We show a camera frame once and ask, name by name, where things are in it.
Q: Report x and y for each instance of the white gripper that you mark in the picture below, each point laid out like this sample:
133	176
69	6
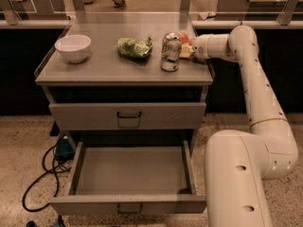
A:
200	47

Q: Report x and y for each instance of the grey drawer cabinet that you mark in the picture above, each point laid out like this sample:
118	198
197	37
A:
108	77

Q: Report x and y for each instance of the background steel counter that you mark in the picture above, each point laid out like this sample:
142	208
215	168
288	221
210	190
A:
249	10

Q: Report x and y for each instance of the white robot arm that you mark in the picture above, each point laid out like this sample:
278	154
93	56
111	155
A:
237	162

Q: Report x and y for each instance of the green chip bag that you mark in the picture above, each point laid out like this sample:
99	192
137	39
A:
133	48

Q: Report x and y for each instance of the open middle grey drawer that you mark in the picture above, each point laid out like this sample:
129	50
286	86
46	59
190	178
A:
141	180

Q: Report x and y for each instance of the red apple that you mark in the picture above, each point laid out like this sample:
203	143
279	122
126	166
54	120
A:
184	38

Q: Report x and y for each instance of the white ceramic bowl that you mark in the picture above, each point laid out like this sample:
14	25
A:
74	48

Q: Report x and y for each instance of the grey horizontal rail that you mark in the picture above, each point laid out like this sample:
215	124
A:
41	24

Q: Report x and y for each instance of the closed upper grey drawer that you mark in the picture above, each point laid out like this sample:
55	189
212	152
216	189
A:
127	116

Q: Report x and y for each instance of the silver green soda can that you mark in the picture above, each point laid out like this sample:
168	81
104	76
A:
170	53

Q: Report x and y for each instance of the blue power box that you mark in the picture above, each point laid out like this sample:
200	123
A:
63	149

